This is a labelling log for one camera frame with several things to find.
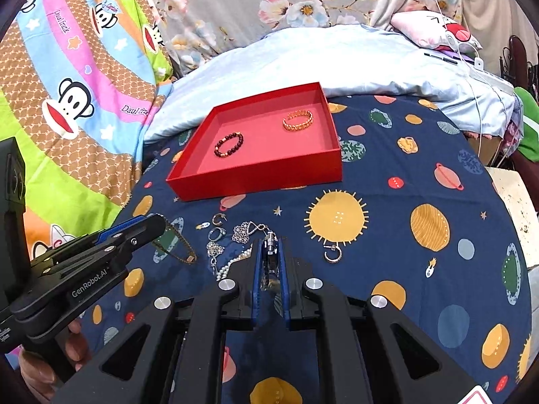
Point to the red jewelry tray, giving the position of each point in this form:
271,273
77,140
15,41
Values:
269,143

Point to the person's left hand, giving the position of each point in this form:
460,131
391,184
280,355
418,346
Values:
78,345

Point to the red and white card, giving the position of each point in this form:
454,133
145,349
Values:
476,396

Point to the dark metal chair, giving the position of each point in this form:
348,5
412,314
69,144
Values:
518,59

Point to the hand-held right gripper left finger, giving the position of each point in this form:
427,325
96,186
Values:
257,294

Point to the white charger plug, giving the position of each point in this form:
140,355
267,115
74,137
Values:
478,63

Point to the large silver hoop earring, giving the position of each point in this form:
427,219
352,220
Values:
332,254

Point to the silver filigree earring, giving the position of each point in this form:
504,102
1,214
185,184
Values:
214,251

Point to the colourful monkey print blanket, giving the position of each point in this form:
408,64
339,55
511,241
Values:
84,71

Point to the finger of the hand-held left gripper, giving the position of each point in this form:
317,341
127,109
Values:
147,229
122,228

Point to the white speckled board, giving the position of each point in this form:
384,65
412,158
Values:
518,210

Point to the purple notebook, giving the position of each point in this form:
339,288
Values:
442,57

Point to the white pearl strand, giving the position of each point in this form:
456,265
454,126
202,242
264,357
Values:
236,259

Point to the navy planet print blanket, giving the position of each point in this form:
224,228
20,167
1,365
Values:
379,202

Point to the green cloth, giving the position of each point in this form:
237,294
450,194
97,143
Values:
528,126

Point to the light blue pillow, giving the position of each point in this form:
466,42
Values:
294,59

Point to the white and red pillow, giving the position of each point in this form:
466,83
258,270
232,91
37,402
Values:
425,29

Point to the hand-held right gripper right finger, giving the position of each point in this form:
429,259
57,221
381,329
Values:
285,294

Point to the grey floral sheet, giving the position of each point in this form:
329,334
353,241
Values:
252,0

